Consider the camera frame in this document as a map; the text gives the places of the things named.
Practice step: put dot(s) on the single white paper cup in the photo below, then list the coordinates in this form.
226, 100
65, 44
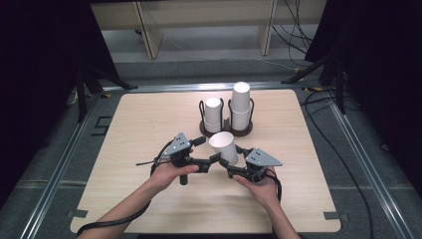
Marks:
229, 151

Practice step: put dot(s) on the grey tape strip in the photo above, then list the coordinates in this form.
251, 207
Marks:
78, 213
335, 215

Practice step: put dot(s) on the black tripod stand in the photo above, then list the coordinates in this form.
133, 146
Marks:
340, 89
81, 96

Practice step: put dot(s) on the person's left hand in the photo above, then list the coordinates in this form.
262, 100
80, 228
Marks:
166, 176

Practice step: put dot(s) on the yellow tape piece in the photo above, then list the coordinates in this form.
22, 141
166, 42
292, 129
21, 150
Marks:
313, 88

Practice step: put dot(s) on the dark brown double cup holder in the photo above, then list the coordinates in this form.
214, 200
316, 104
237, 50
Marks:
227, 126

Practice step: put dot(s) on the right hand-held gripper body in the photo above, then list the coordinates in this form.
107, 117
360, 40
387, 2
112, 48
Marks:
260, 159

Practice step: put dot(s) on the metal floor rail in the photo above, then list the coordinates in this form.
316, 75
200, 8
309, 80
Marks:
371, 176
185, 87
54, 179

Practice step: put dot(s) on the light wooden shelf unit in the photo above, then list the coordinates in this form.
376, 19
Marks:
151, 36

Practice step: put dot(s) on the black curtain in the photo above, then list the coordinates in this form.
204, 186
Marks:
384, 83
40, 83

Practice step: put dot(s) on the short stack of white cups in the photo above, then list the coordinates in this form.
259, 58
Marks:
213, 114

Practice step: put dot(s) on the tall stack of white cups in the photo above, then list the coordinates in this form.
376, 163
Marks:
240, 106

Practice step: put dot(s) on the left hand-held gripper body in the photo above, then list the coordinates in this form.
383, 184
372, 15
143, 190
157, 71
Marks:
177, 146

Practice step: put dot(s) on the person's right hand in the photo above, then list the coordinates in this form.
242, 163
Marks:
263, 192

